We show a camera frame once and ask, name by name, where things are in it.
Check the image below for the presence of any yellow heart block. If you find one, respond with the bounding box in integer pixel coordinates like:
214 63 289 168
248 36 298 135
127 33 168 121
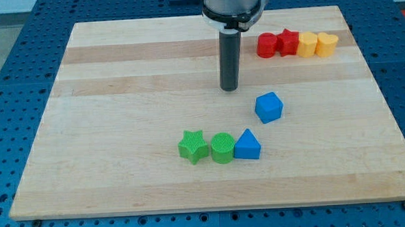
315 32 339 57

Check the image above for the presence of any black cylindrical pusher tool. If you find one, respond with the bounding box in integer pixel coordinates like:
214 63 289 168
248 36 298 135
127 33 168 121
219 33 241 92

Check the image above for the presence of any green cylinder block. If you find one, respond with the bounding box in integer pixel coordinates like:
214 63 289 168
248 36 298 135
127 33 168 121
211 133 235 164

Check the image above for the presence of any green star block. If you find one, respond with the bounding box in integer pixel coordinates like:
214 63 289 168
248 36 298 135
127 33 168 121
178 130 209 165

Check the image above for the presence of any red cylinder block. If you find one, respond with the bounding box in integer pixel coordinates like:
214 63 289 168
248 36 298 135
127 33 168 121
257 33 278 58

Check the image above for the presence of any red star block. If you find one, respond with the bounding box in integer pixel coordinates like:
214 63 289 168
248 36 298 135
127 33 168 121
277 29 300 57

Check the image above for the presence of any yellow hexagon block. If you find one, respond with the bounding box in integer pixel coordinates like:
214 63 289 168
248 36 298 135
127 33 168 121
296 31 318 58

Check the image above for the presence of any blue cube block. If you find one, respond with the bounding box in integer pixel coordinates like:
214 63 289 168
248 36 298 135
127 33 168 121
255 92 284 124

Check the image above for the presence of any blue triangle block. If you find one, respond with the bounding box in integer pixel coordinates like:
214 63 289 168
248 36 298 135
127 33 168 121
234 129 261 160

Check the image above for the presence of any wooden board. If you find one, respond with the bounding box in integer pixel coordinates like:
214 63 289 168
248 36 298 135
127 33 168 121
10 6 405 221

